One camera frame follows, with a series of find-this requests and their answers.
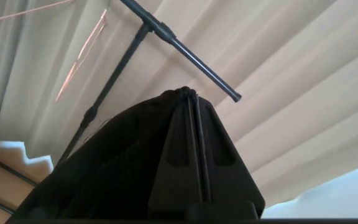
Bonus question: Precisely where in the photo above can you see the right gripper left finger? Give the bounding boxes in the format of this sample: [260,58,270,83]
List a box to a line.
[147,94,203,219]

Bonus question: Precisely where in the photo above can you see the pink clothes hanger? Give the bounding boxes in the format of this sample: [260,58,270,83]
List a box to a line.
[55,8,109,103]
[0,0,75,26]

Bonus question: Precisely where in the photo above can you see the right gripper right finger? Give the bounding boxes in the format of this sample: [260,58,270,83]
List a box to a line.
[196,95,265,219]

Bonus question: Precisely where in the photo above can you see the black clothes rack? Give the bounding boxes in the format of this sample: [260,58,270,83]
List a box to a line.
[0,0,242,215]

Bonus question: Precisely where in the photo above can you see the beige curtain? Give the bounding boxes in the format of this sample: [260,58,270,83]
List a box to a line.
[0,0,358,208]

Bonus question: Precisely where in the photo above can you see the black shorts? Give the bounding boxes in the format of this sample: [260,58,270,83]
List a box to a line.
[6,86,198,222]

